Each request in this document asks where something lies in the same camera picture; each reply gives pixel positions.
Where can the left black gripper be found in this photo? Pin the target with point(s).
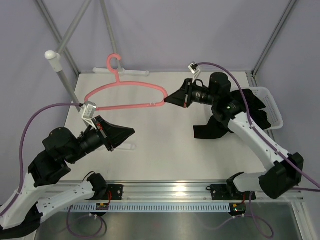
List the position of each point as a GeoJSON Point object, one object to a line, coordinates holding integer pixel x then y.
{"type": "Point", "coordinates": [112, 134]}

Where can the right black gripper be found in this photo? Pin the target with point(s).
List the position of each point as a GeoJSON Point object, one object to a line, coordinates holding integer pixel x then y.
{"type": "Point", "coordinates": [184, 95]}

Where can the black shirt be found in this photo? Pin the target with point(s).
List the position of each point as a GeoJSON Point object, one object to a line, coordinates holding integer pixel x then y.
{"type": "Point", "coordinates": [252, 105]}

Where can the pink plastic hanger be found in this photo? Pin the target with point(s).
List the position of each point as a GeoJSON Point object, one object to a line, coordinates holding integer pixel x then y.
{"type": "Point", "coordinates": [119, 83]}

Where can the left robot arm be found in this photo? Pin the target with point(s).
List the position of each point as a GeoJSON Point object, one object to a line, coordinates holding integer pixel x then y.
{"type": "Point", "coordinates": [61, 148]}

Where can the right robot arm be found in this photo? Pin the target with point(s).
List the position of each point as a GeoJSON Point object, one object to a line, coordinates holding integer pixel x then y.
{"type": "Point", "coordinates": [229, 115]}

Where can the white perforated plastic basket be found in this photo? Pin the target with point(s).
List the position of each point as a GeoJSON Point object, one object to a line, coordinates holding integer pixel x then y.
{"type": "Point", "coordinates": [273, 113]}

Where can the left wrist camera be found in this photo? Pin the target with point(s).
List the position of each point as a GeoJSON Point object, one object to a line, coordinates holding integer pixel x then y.
{"type": "Point", "coordinates": [87, 113]}

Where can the aluminium mounting rail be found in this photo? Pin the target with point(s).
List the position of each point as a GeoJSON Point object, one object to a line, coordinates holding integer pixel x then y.
{"type": "Point", "coordinates": [172, 191]}

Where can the aluminium frame post right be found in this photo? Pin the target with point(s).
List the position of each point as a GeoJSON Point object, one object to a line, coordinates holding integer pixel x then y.
{"type": "Point", "coordinates": [274, 35]}

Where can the white slotted cable duct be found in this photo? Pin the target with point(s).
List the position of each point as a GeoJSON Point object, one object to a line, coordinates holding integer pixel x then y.
{"type": "Point", "coordinates": [139, 207]}

